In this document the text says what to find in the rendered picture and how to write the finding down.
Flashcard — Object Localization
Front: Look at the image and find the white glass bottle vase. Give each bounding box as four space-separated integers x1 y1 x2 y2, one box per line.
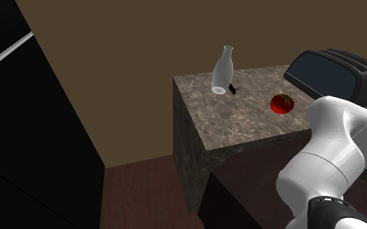
211 45 234 96

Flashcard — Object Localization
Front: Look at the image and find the red tomato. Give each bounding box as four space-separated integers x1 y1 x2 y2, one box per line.
269 91 295 115

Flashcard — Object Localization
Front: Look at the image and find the dark robot stand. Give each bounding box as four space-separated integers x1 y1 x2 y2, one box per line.
197 171 293 229

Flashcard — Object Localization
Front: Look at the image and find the black toaster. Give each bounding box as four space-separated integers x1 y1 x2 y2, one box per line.
282 48 367 111

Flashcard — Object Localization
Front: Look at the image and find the black refrigerator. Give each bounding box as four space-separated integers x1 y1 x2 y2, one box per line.
0 0 106 229

